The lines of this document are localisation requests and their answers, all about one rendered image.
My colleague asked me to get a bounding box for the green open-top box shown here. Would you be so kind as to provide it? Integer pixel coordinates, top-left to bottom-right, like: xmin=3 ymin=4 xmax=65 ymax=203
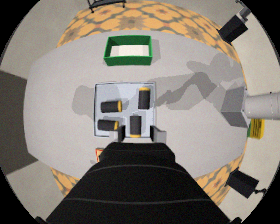
xmin=103 ymin=35 xmax=153 ymax=67

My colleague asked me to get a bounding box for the wooden battery holder board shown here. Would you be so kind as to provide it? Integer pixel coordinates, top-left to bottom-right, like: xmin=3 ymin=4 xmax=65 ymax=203
xmin=95 ymin=148 xmax=104 ymax=163

